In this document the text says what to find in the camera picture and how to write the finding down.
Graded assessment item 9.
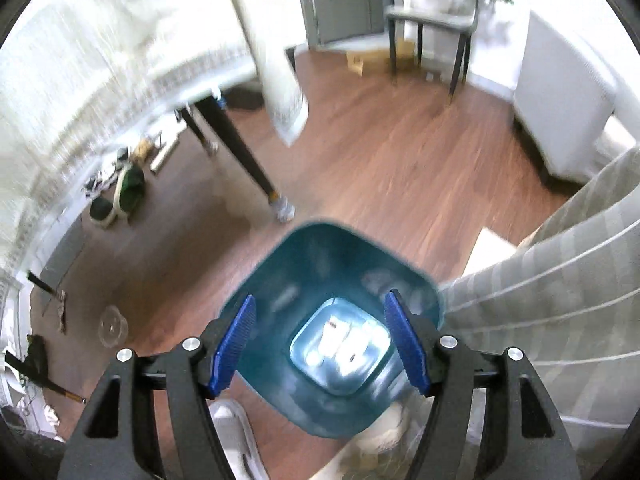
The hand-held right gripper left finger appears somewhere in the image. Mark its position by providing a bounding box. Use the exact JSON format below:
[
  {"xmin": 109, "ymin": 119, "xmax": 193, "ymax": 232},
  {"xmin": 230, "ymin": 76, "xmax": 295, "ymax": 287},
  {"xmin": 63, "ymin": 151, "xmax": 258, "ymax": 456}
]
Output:
[{"xmin": 57, "ymin": 294, "xmax": 258, "ymax": 480}]

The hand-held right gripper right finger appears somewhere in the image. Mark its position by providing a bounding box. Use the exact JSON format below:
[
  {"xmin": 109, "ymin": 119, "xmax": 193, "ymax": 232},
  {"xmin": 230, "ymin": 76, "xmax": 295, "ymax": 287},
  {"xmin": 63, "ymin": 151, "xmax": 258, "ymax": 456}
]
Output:
[{"xmin": 382, "ymin": 288, "xmax": 583, "ymax": 480}]

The white paper scrap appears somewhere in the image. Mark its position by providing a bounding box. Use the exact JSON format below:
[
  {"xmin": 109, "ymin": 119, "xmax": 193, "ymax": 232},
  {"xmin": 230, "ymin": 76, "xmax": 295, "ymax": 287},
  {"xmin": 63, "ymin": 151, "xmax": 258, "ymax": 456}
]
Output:
[{"xmin": 320, "ymin": 312, "xmax": 346, "ymax": 361}]

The teal plastic trash bin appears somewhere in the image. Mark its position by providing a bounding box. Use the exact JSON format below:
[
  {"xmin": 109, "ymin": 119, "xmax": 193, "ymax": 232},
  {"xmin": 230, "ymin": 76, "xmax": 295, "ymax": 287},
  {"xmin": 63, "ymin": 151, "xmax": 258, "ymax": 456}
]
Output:
[{"xmin": 216, "ymin": 217, "xmax": 447, "ymax": 438}]

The white slipper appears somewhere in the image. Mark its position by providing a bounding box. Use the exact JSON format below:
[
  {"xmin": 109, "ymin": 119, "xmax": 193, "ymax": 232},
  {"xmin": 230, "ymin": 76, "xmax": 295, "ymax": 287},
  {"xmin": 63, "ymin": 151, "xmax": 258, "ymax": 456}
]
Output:
[{"xmin": 209, "ymin": 400, "xmax": 267, "ymax": 480}]

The grey table leg sock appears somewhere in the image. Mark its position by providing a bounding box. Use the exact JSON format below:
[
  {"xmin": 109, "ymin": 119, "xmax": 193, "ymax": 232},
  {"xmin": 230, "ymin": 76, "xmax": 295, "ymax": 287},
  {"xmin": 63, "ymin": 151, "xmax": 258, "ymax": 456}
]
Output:
[{"xmin": 270, "ymin": 194, "xmax": 297, "ymax": 223}]

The grey checked tablecloth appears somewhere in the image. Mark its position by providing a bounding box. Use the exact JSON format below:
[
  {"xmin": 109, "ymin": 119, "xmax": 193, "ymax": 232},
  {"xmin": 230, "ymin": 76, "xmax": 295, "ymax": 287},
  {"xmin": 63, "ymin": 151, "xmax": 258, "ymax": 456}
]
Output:
[{"xmin": 440, "ymin": 147, "xmax": 640, "ymax": 456}]

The green slipper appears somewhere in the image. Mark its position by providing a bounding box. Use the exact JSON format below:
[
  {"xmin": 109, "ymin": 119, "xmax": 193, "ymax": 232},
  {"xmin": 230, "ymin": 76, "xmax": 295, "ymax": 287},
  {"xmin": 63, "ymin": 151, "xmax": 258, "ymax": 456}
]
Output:
[
  {"xmin": 115, "ymin": 164, "xmax": 147, "ymax": 222},
  {"xmin": 90, "ymin": 196, "xmax": 121, "ymax": 228}
]

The dark grey floor mat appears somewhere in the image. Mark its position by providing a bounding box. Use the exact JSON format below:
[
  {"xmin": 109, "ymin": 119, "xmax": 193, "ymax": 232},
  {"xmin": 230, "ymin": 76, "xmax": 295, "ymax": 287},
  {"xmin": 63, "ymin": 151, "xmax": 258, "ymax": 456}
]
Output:
[{"xmin": 41, "ymin": 219, "xmax": 87, "ymax": 302}]

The black wooden dining table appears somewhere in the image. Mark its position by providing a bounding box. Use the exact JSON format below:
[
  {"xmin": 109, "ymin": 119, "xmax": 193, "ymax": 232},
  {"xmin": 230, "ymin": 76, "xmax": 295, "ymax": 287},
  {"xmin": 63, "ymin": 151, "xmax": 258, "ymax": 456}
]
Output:
[{"xmin": 177, "ymin": 91, "xmax": 281, "ymax": 207}]

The light wooden stick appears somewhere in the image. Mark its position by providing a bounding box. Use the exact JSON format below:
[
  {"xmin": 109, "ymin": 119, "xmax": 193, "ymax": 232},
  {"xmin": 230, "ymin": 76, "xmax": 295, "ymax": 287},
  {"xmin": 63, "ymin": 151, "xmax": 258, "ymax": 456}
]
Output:
[{"xmin": 149, "ymin": 137, "xmax": 181, "ymax": 174}]

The flattened cardboard box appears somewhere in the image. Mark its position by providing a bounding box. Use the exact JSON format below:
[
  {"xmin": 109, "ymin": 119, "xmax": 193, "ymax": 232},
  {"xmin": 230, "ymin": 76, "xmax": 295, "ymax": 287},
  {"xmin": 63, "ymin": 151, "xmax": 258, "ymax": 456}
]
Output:
[{"xmin": 346, "ymin": 40, "xmax": 418, "ymax": 76}]

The grey fabric armchair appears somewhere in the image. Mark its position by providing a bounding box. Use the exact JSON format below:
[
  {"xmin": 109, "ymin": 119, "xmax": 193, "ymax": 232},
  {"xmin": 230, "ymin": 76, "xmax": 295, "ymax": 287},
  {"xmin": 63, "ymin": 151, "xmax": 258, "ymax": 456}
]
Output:
[{"xmin": 512, "ymin": 10, "xmax": 640, "ymax": 183}]

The white embroidered tablecloth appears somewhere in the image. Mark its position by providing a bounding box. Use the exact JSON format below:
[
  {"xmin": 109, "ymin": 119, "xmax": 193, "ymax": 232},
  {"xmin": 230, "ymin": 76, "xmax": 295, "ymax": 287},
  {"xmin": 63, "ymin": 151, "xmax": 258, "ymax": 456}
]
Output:
[{"xmin": 0, "ymin": 0, "xmax": 311, "ymax": 306}]

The grey upholstered chair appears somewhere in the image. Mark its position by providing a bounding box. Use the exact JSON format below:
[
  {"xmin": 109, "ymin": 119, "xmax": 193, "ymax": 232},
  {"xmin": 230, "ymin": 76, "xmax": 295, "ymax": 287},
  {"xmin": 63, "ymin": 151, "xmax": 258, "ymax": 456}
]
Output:
[{"xmin": 385, "ymin": 4, "xmax": 481, "ymax": 106}]

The grey room door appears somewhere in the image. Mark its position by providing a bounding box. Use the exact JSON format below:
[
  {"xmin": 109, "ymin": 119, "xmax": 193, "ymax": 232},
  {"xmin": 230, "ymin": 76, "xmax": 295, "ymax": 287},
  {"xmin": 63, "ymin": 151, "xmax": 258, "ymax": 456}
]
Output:
[{"xmin": 295, "ymin": 0, "xmax": 403, "ymax": 51}]

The black long-handled tool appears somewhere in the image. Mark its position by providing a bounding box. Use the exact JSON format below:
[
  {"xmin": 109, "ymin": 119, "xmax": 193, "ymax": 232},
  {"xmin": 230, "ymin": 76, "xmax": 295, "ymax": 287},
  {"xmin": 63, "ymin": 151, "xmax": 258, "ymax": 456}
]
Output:
[{"xmin": 26, "ymin": 271, "xmax": 67, "ymax": 335}]

